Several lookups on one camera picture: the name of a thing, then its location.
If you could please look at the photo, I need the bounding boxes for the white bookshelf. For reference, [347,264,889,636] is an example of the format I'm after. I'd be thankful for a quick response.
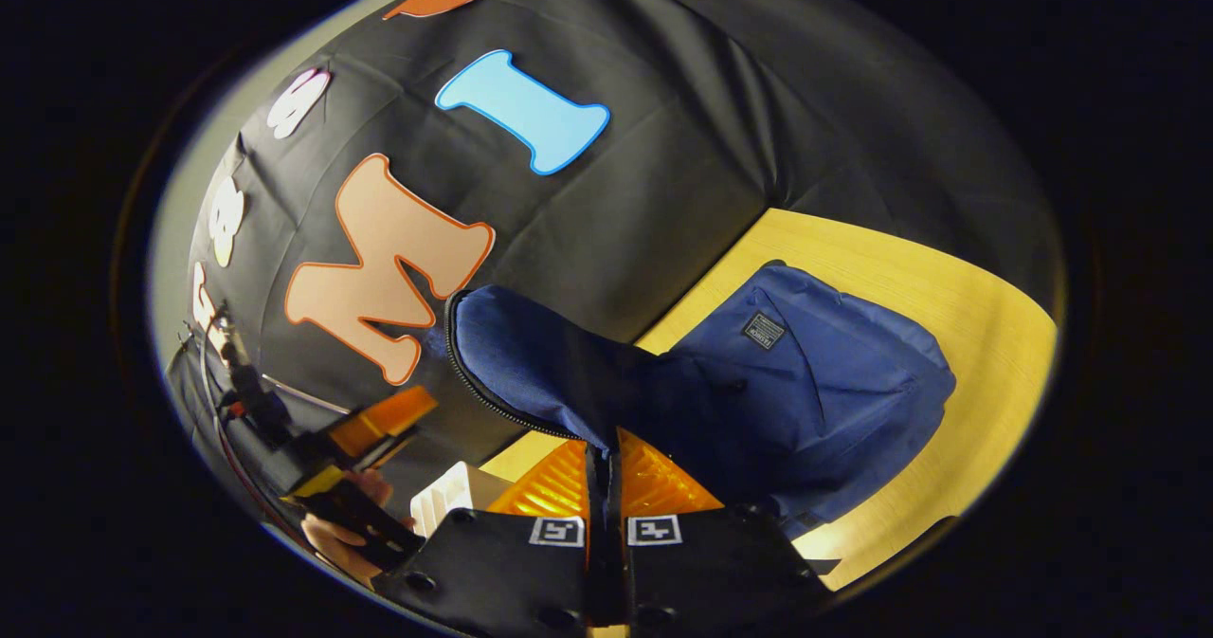
[409,461,505,538]

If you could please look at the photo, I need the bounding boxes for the blue schoolbag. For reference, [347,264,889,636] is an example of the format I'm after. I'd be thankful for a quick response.
[444,259,956,574]

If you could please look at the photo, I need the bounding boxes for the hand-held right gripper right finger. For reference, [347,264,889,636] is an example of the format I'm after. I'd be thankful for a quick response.
[606,428,837,631]

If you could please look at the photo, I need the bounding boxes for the black backdrop cloth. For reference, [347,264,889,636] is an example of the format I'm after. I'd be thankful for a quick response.
[169,0,1058,611]

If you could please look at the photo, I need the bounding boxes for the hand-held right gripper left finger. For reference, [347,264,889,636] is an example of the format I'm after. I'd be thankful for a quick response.
[371,439,607,634]

